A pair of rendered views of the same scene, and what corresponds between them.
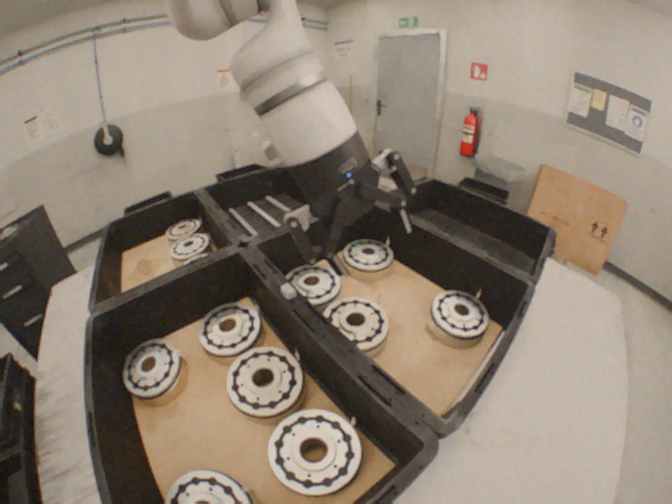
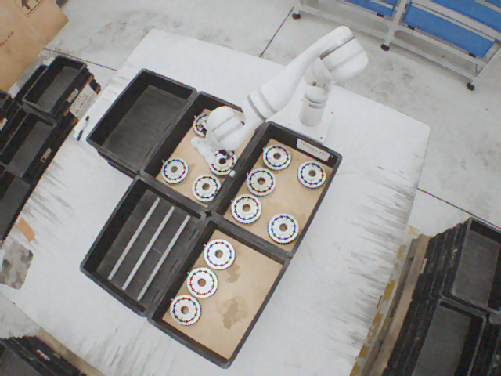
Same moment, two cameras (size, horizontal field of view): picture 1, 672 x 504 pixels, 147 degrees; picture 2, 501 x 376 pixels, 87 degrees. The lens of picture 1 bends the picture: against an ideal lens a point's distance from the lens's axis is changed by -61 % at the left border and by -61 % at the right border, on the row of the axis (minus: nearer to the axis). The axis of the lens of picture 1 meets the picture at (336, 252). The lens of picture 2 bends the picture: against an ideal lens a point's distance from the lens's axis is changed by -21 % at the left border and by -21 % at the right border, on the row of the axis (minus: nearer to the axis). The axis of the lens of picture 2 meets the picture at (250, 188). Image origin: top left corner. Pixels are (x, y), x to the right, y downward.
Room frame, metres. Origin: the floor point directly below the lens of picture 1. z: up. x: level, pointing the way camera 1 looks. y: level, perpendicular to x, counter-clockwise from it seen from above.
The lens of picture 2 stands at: (0.29, 0.49, 1.93)
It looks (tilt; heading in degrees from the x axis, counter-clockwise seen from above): 69 degrees down; 254
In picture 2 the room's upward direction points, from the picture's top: 5 degrees counter-clockwise
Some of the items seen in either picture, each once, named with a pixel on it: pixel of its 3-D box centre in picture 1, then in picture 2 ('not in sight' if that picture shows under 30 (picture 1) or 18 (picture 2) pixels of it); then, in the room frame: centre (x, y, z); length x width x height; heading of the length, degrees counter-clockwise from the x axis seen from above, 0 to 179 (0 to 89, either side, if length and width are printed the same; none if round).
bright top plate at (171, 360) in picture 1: (150, 366); (283, 228); (0.13, 0.27, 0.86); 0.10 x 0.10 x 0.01
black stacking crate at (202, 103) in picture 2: (387, 295); (205, 153); (0.29, -0.08, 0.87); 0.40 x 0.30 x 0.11; 40
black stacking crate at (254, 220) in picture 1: (271, 212); (145, 246); (0.59, 0.17, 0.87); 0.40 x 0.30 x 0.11; 40
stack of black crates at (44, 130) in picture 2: not in sight; (40, 153); (1.34, -0.84, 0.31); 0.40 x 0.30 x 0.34; 44
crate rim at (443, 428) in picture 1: (391, 271); (203, 146); (0.29, -0.08, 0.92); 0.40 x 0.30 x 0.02; 40
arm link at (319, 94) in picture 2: not in sight; (320, 81); (-0.17, -0.12, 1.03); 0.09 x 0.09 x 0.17; 62
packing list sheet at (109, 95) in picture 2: not in sight; (103, 114); (0.70, -0.58, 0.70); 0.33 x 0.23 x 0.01; 44
